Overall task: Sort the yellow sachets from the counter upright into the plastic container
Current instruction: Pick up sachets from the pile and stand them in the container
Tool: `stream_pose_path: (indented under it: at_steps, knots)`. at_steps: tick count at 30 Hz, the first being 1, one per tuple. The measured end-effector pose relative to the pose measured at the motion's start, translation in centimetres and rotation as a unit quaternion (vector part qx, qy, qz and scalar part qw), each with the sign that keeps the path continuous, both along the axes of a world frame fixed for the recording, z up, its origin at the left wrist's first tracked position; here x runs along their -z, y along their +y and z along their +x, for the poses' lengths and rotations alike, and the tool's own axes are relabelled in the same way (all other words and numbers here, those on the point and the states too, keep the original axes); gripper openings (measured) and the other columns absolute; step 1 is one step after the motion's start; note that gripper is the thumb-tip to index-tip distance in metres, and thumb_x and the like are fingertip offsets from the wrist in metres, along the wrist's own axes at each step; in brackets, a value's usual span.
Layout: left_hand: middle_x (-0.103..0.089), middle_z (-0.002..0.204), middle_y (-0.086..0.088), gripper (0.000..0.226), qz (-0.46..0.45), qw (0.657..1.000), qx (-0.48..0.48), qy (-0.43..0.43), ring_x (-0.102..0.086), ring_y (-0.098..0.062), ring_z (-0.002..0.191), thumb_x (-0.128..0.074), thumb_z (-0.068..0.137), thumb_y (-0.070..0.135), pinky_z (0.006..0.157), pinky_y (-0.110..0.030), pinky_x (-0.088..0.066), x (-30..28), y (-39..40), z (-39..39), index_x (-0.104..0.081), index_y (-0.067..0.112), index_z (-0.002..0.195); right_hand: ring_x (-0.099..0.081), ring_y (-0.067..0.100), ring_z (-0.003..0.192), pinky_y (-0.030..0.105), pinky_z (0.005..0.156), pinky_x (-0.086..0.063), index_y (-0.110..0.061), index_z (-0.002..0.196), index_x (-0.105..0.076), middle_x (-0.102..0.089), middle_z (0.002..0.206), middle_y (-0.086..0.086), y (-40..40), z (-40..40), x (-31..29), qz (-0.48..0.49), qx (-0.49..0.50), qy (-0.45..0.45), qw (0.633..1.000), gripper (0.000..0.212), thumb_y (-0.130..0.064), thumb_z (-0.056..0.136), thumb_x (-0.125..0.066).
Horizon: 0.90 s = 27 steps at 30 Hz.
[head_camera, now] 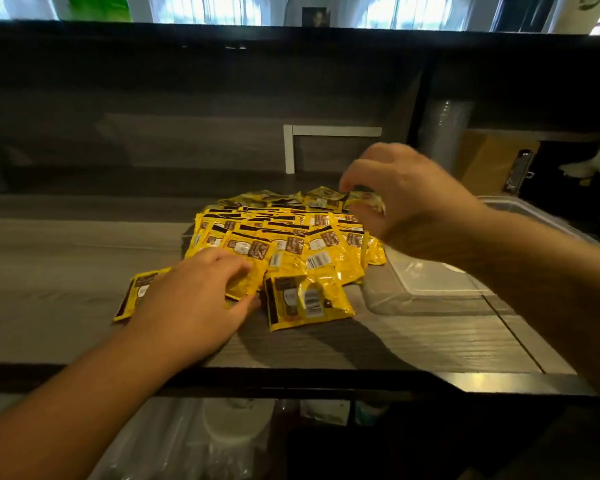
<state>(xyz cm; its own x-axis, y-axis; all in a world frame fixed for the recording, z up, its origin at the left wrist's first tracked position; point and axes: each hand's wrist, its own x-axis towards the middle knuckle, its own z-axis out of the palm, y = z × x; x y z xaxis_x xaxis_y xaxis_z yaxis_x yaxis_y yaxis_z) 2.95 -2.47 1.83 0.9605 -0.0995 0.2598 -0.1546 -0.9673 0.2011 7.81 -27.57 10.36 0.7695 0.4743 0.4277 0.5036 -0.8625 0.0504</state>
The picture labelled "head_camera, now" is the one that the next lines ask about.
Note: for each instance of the person's left hand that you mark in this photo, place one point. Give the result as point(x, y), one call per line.
point(195, 309)

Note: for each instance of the person's right hand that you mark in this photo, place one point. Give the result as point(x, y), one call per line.
point(420, 204)

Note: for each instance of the clear plastic container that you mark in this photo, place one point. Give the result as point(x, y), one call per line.
point(420, 284)

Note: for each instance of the pile of yellow sachets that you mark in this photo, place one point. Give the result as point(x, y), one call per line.
point(280, 229)

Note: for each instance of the person's right forearm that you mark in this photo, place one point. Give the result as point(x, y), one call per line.
point(555, 284)

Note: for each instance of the person's left forearm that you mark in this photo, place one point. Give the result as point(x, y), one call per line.
point(70, 419)

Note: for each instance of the wrapped stack of clear cups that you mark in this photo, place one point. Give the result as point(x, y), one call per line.
point(445, 134)

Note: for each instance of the brown clipboard with metal clip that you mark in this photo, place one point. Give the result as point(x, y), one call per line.
point(485, 159)

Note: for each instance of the wrapped stack of white lids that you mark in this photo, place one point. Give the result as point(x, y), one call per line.
point(235, 419)

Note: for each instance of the clear plastic sleeve of cups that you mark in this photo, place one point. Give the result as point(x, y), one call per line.
point(150, 444)

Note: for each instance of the small white yellow object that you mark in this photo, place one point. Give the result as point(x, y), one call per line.
point(577, 172)

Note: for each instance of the white paper packet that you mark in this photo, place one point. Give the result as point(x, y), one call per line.
point(325, 412)

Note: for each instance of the small blue container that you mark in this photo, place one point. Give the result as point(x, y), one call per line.
point(370, 413)

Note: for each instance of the dark curtain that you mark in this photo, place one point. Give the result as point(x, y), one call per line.
point(522, 12)

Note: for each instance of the white banner with green logo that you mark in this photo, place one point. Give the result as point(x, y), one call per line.
point(580, 12)

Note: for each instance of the white angled bracket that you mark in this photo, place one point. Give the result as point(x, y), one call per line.
point(289, 154)

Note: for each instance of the dark portrait picture frame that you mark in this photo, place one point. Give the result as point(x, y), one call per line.
point(315, 17)

